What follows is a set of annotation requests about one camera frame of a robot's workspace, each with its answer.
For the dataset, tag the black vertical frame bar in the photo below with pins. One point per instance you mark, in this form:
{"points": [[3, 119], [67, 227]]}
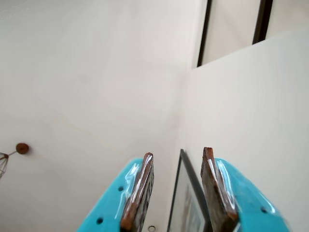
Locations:
{"points": [[262, 21], [204, 31]]}

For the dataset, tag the black framed picture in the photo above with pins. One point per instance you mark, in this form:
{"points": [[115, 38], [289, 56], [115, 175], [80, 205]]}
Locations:
{"points": [[188, 193]]}

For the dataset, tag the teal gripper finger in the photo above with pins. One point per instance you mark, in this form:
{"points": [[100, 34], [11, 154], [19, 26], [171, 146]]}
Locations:
{"points": [[113, 200], [241, 205]]}

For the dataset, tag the brown round ceiling rose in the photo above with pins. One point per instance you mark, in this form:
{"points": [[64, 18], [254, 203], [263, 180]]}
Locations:
{"points": [[22, 148]]}

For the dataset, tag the small round ceiling fixture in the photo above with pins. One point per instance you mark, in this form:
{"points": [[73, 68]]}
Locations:
{"points": [[151, 228]]}

